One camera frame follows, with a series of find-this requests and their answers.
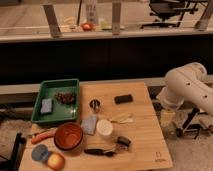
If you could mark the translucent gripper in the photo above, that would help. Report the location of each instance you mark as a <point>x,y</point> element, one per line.
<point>166,117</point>

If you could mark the black eraser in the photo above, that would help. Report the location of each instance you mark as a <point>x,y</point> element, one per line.
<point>123,99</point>

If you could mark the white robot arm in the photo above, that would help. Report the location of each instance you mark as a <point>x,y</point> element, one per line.
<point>186,83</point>

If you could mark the white paper cup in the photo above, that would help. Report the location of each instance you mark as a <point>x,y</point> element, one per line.
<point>104,128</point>

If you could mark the small metal cup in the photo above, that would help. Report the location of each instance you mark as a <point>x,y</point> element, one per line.
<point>95,105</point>

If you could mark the pale yellow banana peel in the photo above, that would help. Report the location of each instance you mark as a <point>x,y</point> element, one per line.
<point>122,118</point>

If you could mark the black binder clip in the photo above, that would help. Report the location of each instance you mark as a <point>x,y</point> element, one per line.
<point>123,141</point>

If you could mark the dark grape bunch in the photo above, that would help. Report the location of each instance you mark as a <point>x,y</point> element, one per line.
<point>65,98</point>

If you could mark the red-brown bowl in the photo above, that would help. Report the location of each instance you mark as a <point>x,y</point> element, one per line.
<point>68,136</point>

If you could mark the black office chair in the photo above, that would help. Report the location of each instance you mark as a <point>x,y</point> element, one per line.
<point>165,9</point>

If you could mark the green plastic tray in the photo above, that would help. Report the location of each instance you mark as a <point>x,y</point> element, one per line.
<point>60,112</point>

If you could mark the orange round fruit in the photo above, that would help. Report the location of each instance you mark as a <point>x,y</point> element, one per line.
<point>56,161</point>

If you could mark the red apple on ledge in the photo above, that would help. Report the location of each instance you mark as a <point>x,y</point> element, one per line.
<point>87,26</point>

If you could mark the blue sponge in tray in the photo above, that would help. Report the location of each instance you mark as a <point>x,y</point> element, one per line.
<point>46,106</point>

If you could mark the orange carrot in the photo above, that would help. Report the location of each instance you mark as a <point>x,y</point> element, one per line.
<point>41,137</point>

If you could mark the blue round lid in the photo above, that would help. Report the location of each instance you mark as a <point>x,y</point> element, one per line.
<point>40,153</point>

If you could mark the black chair at left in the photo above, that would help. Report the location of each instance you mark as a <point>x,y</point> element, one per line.
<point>12,163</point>

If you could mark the black handled tool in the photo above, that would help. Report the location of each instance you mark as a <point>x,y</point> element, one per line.
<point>99,152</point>

